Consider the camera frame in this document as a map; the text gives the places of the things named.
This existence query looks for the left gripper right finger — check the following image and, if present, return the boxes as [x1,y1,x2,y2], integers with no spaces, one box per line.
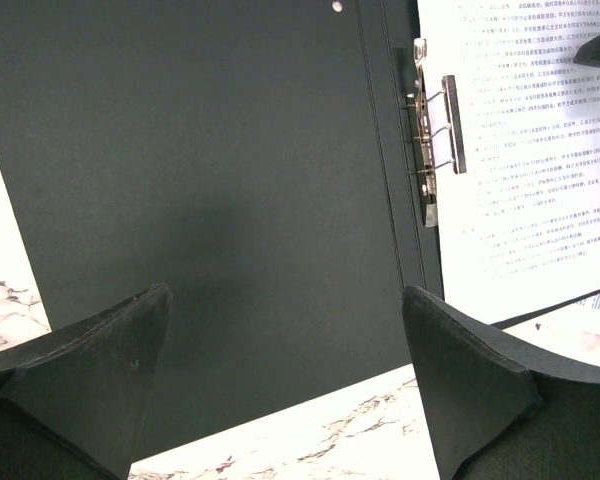
[402,286,600,479]

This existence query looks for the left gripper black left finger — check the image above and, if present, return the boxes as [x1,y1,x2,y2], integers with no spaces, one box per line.
[0,283,172,479]

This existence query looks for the grey black file folder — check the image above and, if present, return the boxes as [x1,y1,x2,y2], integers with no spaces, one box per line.
[0,1,451,460]

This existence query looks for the silver folder clip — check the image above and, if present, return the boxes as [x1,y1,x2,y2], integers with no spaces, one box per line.
[407,38,467,228]

